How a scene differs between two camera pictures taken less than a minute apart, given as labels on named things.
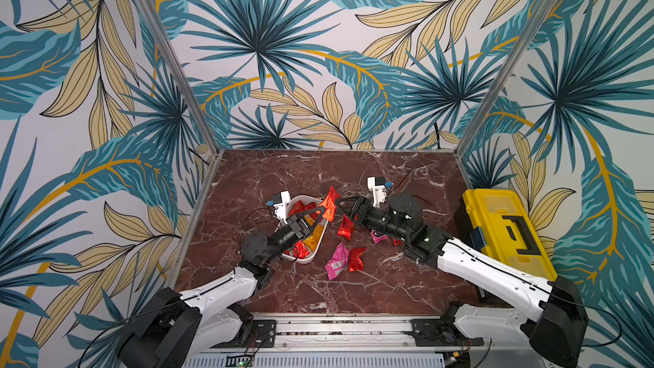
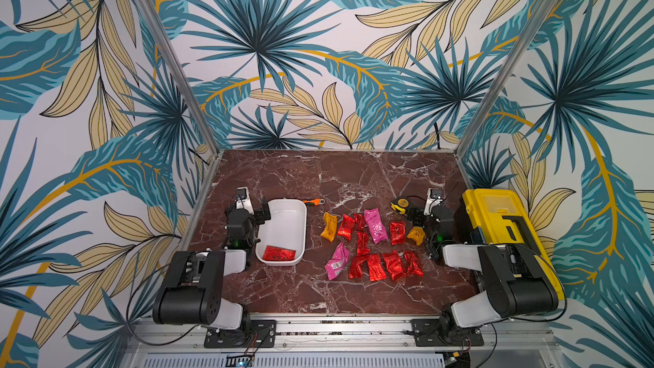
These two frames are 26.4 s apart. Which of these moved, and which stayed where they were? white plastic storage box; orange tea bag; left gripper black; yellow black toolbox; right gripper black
Moved: orange tea bag; right gripper black; white plastic storage box; left gripper black
Stayed: yellow black toolbox
